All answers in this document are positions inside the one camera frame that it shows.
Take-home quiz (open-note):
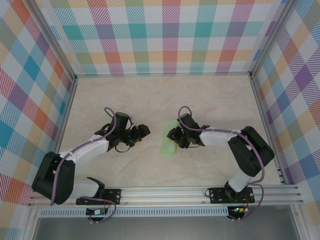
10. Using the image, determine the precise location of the slotted grey cable duct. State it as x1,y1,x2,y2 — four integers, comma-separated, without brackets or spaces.
37,206,230,218

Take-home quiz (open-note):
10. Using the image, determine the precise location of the aluminium side rail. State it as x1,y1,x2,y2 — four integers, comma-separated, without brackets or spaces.
44,76,79,188
249,74,286,185

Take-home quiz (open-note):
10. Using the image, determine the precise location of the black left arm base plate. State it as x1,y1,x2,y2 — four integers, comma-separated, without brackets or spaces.
75,188,123,206

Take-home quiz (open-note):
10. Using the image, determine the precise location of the aluminium frame post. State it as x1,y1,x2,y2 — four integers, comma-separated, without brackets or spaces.
24,0,78,82
249,0,298,78

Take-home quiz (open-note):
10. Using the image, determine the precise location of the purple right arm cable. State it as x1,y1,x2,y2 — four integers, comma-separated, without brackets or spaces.
176,106,266,222

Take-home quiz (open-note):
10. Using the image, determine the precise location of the small left circuit board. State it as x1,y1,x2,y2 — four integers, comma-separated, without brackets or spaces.
85,207,109,216

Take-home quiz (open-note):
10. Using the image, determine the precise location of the aluminium back rail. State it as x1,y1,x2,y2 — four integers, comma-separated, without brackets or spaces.
74,72,253,79

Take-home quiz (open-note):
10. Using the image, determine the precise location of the long aluminium base rail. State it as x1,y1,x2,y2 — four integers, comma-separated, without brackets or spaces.
27,184,305,207

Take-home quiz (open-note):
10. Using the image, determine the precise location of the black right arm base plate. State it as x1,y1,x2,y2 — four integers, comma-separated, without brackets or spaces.
208,186,255,205

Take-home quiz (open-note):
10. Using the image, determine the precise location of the light green paper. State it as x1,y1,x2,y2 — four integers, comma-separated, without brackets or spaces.
159,119,180,158

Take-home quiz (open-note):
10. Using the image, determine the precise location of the thin black left gripper wire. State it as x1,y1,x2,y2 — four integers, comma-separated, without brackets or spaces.
114,143,137,154

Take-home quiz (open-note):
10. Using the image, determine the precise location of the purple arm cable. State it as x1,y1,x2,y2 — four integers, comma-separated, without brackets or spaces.
49,107,118,225
176,106,266,222

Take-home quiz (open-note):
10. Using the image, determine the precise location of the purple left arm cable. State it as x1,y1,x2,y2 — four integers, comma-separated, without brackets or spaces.
49,107,118,225

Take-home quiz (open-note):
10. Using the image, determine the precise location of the grey metal panel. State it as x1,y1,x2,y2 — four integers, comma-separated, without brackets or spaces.
31,216,302,240

